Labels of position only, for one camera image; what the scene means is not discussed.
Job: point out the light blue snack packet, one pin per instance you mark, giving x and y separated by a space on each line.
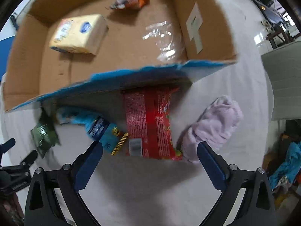
97 127

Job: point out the blue cloth pile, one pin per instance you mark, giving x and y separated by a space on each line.
285 175

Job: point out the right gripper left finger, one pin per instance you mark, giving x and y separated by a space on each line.
42 205

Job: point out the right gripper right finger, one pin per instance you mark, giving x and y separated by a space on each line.
257 206

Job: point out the clear plastic bag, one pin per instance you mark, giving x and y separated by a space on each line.
167 39

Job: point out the red snack bag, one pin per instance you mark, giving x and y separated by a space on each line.
147 113

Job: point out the green snack bag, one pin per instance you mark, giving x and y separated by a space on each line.
44 134

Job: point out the yellow tissue pack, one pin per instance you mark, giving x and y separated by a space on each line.
80 34

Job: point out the lilac towel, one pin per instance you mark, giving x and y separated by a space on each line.
215 126

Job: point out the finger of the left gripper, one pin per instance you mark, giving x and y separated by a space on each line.
7 145
29 159

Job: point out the cardboard box blue outside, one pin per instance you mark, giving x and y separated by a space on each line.
36 72

